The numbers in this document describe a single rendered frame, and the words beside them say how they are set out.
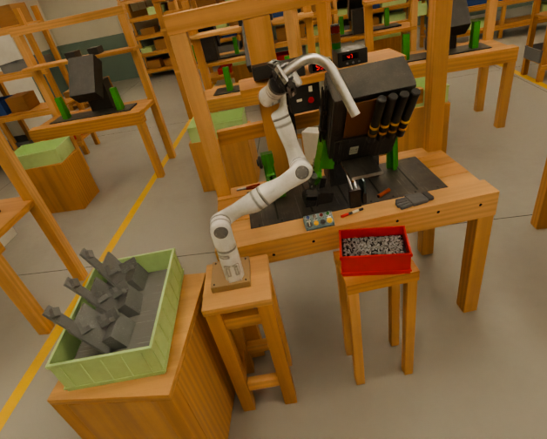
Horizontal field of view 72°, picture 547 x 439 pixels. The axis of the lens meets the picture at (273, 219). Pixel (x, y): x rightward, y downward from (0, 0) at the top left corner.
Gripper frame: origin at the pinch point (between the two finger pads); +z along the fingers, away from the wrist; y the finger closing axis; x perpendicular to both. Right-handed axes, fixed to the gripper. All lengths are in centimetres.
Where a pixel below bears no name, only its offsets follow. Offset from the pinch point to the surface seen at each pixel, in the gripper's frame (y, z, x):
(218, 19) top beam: 51, -84, 12
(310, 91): -4, -88, 32
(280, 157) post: -24, -117, 3
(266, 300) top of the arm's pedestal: -68, -44, -51
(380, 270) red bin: -90, -43, -1
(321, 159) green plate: -37, -77, 14
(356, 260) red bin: -79, -43, -7
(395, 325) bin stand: -142, -85, -3
